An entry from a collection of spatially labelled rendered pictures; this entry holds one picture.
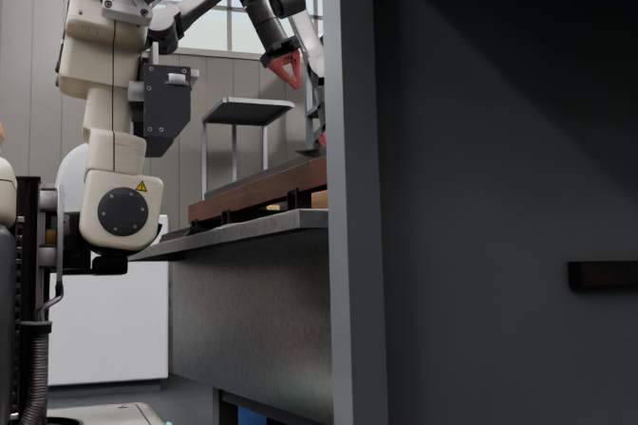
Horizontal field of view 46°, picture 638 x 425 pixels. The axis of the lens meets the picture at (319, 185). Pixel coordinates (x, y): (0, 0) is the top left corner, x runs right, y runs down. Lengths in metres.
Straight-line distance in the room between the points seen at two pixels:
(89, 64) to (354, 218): 1.06
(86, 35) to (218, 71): 3.93
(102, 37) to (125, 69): 0.08
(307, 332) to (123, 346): 2.93
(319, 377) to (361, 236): 0.75
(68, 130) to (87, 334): 1.62
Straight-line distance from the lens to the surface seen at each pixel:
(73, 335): 4.36
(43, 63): 5.49
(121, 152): 1.63
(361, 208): 0.75
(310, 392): 1.51
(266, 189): 1.81
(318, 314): 1.46
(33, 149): 5.36
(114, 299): 4.36
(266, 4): 1.64
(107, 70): 1.71
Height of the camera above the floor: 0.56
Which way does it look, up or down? 8 degrees up
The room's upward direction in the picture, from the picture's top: 2 degrees counter-clockwise
